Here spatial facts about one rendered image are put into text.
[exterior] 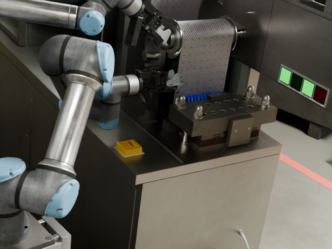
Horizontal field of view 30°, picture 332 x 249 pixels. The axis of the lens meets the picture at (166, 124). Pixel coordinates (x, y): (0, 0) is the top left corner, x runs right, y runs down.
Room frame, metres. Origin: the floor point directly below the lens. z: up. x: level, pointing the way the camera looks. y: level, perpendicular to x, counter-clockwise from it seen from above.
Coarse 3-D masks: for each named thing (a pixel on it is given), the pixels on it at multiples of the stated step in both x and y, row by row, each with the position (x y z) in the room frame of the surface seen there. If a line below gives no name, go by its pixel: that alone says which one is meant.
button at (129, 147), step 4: (128, 140) 1.99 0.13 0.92; (132, 140) 1.99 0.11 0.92; (116, 144) 1.96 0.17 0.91; (120, 144) 1.95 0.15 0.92; (124, 144) 1.95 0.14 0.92; (128, 144) 1.96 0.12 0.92; (132, 144) 1.96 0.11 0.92; (136, 144) 1.97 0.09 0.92; (120, 148) 1.94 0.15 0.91; (124, 148) 1.92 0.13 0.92; (128, 148) 1.93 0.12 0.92; (132, 148) 1.93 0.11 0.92; (136, 148) 1.94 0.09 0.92; (140, 148) 1.95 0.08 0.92; (124, 152) 1.91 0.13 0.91; (128, 152) 1.92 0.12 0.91; (132, 152) 1.93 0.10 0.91; (136, 152) 1.94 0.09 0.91; (140, 152) 1.95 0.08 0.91
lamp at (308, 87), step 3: (306, 81) 2.08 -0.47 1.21; (303, 84) 2.09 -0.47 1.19; (306, 84) 2.07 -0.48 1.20; (309, 84) 2.06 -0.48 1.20; (312, 84) 2.05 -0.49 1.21; (303, 87) 2.08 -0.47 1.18; (306, 87) 2.07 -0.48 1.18; (309, 87) 2.06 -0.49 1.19; (312, 87) 2.05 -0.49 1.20; (303, 90) 2.08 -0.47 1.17; (306, 90) 2.07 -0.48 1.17; (309, 90) 2.06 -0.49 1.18; (312, 90) 2.05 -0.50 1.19; (306, 93) 2.07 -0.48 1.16; (309, 93) 2.06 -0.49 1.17; (309, 96) 2.05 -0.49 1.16
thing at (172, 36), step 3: (165, 30) 2.22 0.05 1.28; (171, 30) 2.21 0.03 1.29; (171, 33) 2.19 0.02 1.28; (171, 36) 2.19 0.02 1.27; (174, 36) 2.19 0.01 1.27; (168, 39) 2.20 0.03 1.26; (171, 39) 2.18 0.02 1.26; (174, 39) 2.19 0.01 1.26; (168, 42) 2.19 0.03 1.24; (171, 42) 2.18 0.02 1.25; (174, 42) 2.19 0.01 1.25; (168, 45) 2.19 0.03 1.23; (171, 45) 2.18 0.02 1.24; (168, 48) 2.19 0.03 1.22; (171, 48) 2.20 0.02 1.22
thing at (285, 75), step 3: (282, 69) 2.18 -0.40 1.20; (285, 69) 2.17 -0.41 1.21; (282, 72) 2.18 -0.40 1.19; (285, 72) 2.17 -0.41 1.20; (288, 72) 2.15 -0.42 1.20; (282, 75) 2.18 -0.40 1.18; (285, 75) 2.16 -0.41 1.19; (288, 75) 2.15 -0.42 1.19; (282, 78) 2.17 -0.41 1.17; (285, 78) 2.16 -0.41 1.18; (288, 78) 2.15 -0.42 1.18; (282, 81) 2.17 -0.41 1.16; (285, 81) 2.16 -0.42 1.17; (288, 81) 2.15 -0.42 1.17
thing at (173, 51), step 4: (168, 24) 2.23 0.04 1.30; (172, 24) 2.22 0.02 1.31; (168, 28) 2.23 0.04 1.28; (172, 28) 2.21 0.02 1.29; (232, 28) 2.33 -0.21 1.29; (176, 32) 2.19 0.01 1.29; (176, 36) 2.18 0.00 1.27; (176, 40) 2.18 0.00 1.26; (232, 40) 2.32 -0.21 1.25; (176, 44) 2.18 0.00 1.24; (172, 48) 2.20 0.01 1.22; (176, 48) 2.18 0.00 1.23; (168, 52) 2.21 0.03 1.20; (172, 52) 2.19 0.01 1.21
